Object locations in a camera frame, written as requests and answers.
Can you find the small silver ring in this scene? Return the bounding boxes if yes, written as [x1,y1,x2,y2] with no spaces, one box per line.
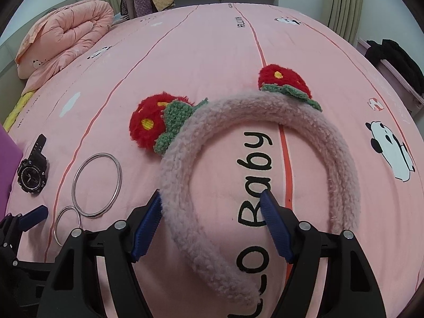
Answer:
[52,205,83,247]

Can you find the black wrist watch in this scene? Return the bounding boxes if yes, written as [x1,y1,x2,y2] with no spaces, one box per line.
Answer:
[17,134,48,195]

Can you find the large silver ring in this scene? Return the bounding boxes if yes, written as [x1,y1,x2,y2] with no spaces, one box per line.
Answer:
[71,152,124,219]

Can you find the pink fuzzy flower headband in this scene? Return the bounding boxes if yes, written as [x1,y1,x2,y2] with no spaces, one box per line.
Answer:
[129,63,362,309]

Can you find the purple plastic basin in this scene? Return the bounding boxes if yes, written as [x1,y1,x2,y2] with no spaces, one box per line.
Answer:
[0,126,22,218]

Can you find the pink bed sheet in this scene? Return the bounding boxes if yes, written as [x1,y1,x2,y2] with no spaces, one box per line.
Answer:
[7,4,423,317]

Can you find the grey bed headboard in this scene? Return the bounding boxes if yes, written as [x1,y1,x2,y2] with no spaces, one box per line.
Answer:
[0,0,83,125]

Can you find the pink storage box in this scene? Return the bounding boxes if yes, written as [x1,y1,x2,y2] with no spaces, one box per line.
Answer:
[356,38,423,119]

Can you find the folded pink quilt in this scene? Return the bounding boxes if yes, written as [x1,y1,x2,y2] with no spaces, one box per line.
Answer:
[15,0,113,94]

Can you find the black clothes on box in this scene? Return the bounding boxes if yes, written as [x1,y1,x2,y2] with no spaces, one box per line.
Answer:
[365,39,424,96]

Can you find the right beige curtain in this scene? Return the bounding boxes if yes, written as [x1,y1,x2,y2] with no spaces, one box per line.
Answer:
[320,0,363,45]

